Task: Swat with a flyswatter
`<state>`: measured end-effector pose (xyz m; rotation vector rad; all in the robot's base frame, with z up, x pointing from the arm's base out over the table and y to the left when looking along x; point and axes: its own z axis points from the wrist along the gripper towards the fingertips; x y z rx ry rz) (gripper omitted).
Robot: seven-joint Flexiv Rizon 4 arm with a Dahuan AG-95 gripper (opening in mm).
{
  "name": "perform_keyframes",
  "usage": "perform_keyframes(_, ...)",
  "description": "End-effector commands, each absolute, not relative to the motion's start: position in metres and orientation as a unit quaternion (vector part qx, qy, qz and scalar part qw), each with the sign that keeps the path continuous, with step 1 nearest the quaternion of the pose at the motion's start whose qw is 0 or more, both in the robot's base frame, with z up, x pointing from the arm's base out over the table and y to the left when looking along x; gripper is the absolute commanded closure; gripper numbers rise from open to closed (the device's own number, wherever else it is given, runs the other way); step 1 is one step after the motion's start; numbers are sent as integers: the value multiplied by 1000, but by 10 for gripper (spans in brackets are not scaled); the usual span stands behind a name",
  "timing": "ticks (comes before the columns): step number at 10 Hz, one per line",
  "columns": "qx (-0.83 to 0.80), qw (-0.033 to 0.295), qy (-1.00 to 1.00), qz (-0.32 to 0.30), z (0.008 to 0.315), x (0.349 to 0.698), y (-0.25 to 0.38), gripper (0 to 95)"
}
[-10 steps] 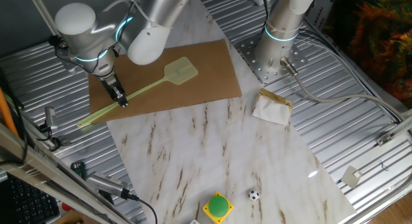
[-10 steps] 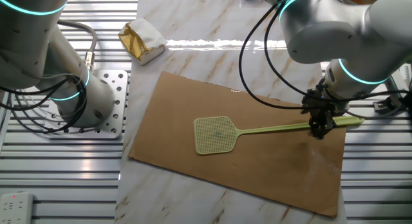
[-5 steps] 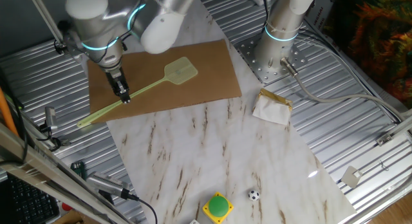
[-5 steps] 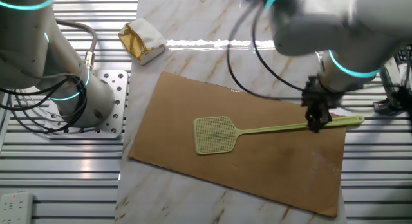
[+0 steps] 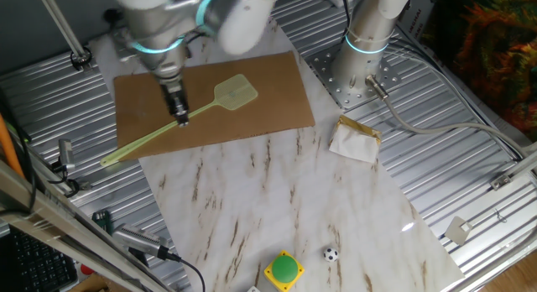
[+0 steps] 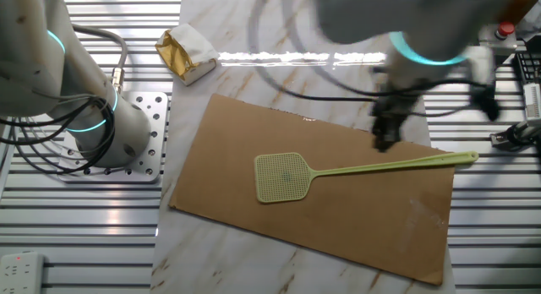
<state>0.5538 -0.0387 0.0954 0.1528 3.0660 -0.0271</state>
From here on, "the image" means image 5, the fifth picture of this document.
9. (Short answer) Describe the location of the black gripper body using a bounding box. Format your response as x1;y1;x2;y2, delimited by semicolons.
159;76;188;112

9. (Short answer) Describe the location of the light green flyswatter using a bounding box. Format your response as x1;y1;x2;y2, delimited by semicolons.
99;73;258;168

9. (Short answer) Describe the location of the brown cardboard sheet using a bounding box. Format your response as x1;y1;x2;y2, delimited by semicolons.
112;50;316;162

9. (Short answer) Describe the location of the silver stand pole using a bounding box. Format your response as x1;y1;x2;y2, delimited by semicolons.
35;0;93;71

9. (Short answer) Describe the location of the green hex key set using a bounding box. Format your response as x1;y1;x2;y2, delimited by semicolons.
91;209;113;235

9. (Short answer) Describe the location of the white marble pattern board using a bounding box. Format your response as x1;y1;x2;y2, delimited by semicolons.
87;6;466;292

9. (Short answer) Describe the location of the orange pole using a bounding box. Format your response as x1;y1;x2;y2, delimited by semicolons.
0;113;25;179

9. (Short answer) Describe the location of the gold white tissue pack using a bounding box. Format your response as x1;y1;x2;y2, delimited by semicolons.
328;114;383;164

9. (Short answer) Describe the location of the yellow box green button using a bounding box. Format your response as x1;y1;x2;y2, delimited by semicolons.
263;249;306;292

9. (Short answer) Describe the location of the brown cardboard box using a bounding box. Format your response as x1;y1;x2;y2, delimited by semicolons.
69;274;111;292

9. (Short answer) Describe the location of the black keyboard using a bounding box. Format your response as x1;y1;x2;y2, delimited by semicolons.
0;227;79;292

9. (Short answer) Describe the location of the colourful orange green cloth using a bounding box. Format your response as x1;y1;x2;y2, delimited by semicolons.
423;0;537;142

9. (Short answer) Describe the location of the small silver camera mount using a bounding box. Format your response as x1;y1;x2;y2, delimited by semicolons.
50;138;91;196

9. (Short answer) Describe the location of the silver finned camera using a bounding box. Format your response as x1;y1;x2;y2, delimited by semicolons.
112;222;182;263

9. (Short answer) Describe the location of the black camera cable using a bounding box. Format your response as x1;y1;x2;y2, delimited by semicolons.
167;252;206;292

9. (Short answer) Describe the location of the aluminium frame bar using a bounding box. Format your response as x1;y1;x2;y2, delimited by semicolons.
0;159;173;292

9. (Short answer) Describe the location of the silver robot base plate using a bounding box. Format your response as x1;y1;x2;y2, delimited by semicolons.
305;44;402;111

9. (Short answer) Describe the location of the thick grey cable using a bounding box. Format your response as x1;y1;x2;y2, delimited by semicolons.
364;73;530;159

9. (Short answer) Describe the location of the silver corner bracket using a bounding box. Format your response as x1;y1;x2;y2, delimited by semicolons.
489;149;537;191

